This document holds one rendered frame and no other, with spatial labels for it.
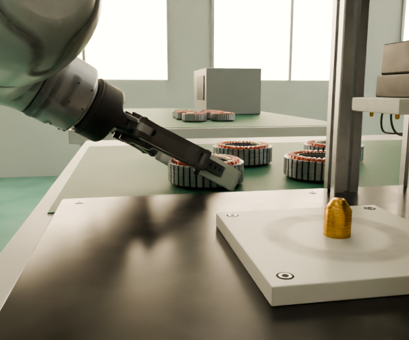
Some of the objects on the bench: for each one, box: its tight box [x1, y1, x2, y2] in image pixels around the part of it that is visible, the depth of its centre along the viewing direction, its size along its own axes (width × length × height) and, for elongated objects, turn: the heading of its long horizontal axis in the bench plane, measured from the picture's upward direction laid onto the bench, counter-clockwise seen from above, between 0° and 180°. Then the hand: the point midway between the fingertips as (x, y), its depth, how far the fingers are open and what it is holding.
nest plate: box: [216, 205, 409, 306], centre depth 32 cm, size 15×15×1 cm
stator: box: [168, 154, 244, 190], centre depth 66 cm, size 11×11×4 cm
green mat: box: [47, 140, 402, 214], centre depth 88 cm, size 94×61×1 cm, turn 100°
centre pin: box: [323, 198, 352, 239], centre depth 32 cm, size 2×2×3 cm
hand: (204, 170), depth 65 cm, fingers closed on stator, 11 cm apart
